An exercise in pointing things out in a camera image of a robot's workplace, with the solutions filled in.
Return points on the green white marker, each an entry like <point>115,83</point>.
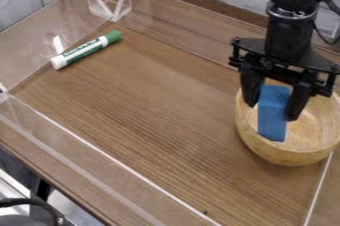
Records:
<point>73,56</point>

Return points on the clear acrylic tray wall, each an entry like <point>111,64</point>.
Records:
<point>130,129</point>

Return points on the blue block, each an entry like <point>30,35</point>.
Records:
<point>271,109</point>

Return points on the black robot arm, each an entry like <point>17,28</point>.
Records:
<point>283,56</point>

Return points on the brown wooden bowl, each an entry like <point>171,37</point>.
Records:
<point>311,138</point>

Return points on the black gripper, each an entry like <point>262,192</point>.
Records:
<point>311,74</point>

